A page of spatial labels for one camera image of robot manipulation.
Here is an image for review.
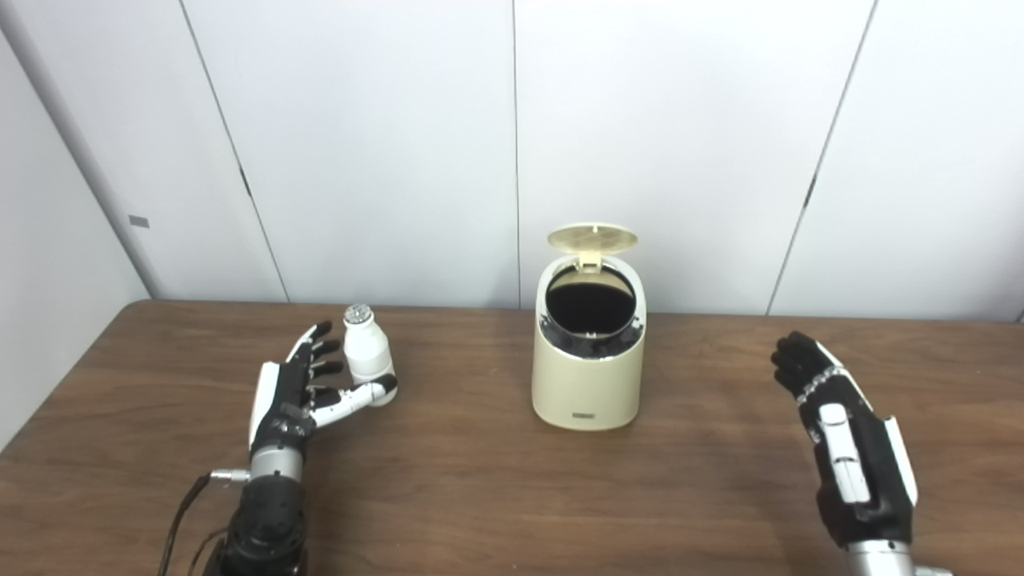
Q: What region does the white and black left hand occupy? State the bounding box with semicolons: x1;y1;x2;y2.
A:
249;322;398;458

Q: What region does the white and black right hand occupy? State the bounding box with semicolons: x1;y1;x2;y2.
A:
770;331;919;549

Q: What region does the small white plastic bottle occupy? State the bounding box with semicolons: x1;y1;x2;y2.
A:
343;303;395;385

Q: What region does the cream-colored lidded bin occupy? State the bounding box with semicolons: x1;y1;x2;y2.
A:
531;223;646;431

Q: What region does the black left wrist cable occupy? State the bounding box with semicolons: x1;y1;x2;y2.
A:
158;470;250;576

